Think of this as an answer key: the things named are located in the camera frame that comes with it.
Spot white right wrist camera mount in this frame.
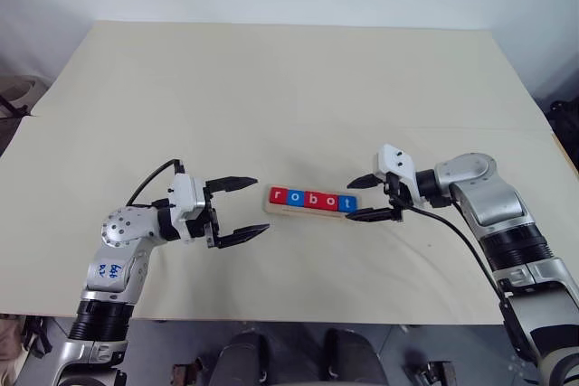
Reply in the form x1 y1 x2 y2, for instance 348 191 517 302
376 143 429 206

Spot brown rounded floor object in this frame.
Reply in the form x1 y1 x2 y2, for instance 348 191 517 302
0 313 24 378

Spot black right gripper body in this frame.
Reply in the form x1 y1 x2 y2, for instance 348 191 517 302
382 172 415 222

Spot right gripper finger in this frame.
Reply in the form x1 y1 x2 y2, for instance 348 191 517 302
346 172 379 191
346 206 396 223

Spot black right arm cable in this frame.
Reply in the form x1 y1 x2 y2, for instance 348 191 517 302
401 204 539 360

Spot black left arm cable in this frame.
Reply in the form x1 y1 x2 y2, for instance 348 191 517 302
125 158 186 207

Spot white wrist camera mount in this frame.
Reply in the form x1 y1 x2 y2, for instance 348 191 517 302
166 173 210 240
376 143 429 206

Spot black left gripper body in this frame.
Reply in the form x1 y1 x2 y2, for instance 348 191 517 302
183 184 223 250

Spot dark rounded shape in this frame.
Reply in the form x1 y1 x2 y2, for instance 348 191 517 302
323 327 390 386
219 331 277 386

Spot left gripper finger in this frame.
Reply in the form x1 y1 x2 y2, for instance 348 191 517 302
205 174 258 195
216 222 271 250

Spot black background equipment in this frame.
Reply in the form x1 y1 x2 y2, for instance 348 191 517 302
549 99 579 156

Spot beige round background object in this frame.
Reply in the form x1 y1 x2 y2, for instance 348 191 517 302
0 73 46 118

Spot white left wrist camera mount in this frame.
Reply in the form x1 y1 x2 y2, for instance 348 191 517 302
166 173 210 240

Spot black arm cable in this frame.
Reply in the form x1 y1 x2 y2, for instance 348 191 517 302
401 204 539 360
125 158 186 207

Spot wooden letter tray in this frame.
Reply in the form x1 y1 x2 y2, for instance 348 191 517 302
263 184 361 221

